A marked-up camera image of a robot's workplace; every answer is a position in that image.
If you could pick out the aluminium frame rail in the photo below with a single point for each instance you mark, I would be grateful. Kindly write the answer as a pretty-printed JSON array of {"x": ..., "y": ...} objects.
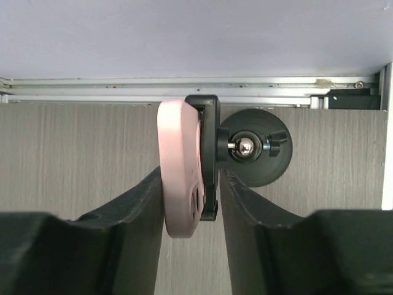
[{"x": 269, "y": 92}]

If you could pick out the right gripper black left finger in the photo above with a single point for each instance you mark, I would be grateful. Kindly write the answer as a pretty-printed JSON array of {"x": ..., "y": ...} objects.
[{"x": 113, "y": 249}]

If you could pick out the pink case smartphone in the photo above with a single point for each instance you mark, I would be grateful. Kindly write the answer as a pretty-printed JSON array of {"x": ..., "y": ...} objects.
[{"x": 178, "y": 129}]

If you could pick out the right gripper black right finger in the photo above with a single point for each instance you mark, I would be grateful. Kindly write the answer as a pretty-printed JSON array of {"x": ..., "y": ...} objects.
[{"x": 273, "y": 251}]

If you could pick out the black phone stand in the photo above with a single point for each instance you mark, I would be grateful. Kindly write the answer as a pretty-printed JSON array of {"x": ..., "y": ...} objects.
[{"x": 254, "y": 144}]

